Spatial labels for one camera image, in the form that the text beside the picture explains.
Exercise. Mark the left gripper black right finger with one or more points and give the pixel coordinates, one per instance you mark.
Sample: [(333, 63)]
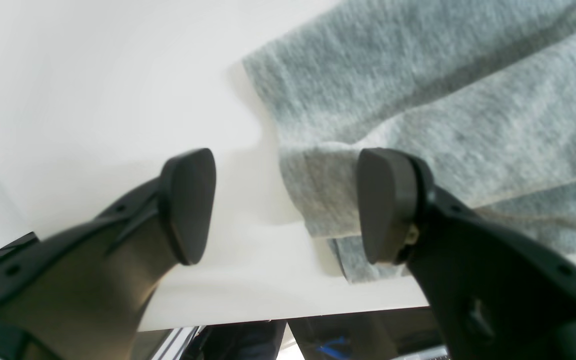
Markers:
[(495, 293)]

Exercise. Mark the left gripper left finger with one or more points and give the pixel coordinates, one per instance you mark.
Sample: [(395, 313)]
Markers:
[(82, 293)]

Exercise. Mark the grey T-shirt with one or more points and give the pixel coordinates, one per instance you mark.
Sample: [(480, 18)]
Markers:
[(483, 91)]

